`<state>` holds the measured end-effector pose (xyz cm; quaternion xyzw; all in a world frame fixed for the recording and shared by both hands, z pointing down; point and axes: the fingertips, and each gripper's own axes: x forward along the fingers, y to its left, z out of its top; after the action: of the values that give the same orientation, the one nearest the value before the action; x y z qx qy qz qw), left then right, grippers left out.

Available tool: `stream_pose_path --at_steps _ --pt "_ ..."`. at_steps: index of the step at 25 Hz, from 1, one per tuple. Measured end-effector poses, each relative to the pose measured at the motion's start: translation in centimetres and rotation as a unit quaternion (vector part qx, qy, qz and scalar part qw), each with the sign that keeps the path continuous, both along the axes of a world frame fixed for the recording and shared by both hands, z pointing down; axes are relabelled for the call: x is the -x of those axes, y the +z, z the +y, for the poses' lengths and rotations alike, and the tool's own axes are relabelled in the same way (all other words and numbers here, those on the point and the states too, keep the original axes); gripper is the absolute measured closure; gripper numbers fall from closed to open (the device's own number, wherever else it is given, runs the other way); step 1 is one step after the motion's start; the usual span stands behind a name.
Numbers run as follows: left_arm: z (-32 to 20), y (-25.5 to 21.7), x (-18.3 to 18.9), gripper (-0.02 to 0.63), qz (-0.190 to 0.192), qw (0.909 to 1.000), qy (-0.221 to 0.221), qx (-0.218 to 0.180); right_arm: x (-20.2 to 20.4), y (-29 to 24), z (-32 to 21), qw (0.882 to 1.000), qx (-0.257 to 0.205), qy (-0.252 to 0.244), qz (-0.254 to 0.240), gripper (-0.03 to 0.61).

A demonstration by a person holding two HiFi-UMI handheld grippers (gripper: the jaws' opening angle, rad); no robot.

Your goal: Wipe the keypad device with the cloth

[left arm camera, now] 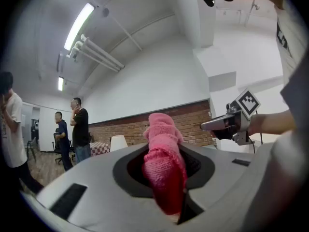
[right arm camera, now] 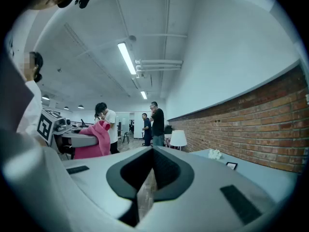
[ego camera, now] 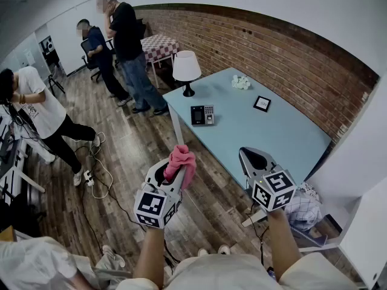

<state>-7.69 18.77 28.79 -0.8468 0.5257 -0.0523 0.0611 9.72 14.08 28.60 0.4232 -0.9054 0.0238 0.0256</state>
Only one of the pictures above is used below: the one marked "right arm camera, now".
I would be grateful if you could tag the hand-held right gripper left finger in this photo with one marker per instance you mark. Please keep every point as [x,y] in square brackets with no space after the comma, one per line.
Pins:
[96,190]

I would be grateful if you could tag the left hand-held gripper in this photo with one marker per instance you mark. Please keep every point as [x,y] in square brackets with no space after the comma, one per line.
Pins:
[46,127]

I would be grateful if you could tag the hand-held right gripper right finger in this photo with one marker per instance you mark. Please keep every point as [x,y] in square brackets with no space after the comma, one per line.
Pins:
[205,197]

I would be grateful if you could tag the pink cloth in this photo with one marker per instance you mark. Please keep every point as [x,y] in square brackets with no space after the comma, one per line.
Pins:
[103,141]

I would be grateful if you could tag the checkered cloth table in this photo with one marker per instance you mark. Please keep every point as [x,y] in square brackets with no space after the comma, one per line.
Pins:
[167,139]

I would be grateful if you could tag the white flower bunch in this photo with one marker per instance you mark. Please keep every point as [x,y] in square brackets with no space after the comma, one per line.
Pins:
[214,154]

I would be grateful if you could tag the black step stool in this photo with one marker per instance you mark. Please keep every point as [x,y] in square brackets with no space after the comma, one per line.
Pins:
[126,136]

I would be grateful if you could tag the white shade table lamp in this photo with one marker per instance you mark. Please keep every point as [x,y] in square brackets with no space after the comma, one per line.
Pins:
[178,138]

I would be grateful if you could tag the short ceiling tube light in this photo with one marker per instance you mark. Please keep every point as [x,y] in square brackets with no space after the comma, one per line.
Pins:
[144,95]

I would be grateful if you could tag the long ceiling tube light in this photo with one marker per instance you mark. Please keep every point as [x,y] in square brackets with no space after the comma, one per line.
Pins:
[126,58]

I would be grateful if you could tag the white ceiling pipes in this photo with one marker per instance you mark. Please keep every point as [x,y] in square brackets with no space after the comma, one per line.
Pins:
[159,65]

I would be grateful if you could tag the round ceiling smoke detector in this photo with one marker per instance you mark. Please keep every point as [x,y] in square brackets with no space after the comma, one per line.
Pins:
[132,38]

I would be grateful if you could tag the black picture frame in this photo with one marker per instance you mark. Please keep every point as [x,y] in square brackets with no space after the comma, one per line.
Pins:
[231,165]

